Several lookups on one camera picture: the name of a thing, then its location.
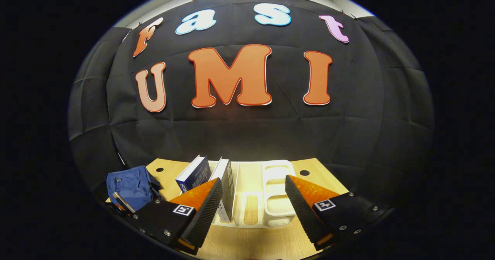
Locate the black backdrop cloth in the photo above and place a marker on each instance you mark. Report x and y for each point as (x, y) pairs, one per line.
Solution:
(270, 132)

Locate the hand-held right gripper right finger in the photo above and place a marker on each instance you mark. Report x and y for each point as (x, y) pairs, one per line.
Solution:
(301, 209)

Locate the blue schoolbag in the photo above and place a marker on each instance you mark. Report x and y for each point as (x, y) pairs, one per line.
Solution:
(133, 184)

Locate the blue cover book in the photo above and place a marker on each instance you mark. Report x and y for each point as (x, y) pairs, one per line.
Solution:
(195, 175)

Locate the grey cover book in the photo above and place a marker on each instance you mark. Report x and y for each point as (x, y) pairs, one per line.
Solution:
(228, 190)

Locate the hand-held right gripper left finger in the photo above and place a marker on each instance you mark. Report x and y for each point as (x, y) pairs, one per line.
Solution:
(205, 213)

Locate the white plastic bookshelf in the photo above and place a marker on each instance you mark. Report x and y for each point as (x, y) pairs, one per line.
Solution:
(276, 198)

